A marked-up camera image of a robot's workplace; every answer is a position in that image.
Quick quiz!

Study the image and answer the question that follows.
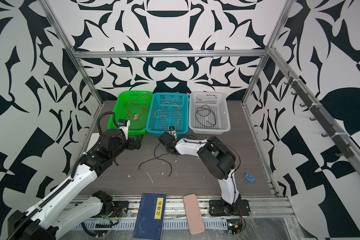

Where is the pink case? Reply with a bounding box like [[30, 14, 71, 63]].
[[183, 194, 205, 236]]

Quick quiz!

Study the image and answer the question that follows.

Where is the small circuit board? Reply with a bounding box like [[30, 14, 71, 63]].
[[227, 218, 247, 235]]

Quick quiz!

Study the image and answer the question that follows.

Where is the teal plastic basket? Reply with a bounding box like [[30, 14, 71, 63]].
[[146, 93, 189, 137]]

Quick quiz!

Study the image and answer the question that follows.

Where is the wall hook rail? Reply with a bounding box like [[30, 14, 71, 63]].
[[285, 72, 355, 159]]

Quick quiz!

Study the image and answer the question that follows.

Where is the white plastic basket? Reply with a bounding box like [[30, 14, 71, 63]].
[[189, 92, 231, 135]]

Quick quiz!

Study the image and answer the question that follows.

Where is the tangled cable pile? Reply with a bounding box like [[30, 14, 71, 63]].
[[137, 134, 199, 178]]

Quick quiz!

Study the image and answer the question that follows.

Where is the green plastic basket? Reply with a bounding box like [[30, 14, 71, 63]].
[[113, 91, 153, 136]]

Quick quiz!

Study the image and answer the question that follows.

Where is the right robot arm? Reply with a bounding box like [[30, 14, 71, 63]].
[[158, 132, 241, 214]]

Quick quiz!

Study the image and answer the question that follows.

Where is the white box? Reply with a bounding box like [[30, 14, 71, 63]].
[[87, 133, 100, 152]]

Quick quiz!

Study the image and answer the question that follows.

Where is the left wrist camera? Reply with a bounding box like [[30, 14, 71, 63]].
[[118, 119, 131, 140]]

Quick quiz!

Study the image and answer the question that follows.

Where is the blue binder clip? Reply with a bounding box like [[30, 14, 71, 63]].
[[243, 173, 255, 186]]

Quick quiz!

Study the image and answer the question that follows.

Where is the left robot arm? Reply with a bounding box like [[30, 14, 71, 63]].
[[7, 112, 144, 240]]

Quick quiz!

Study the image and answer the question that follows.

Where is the blue book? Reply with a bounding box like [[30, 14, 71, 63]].
[[133, 193, 167, 240]]

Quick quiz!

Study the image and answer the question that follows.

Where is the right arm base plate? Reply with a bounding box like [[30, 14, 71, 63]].
[[209, 199, 251, 217]]

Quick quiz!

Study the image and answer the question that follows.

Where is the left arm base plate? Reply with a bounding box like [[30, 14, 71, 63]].
[[92, 201, 129, 218]]

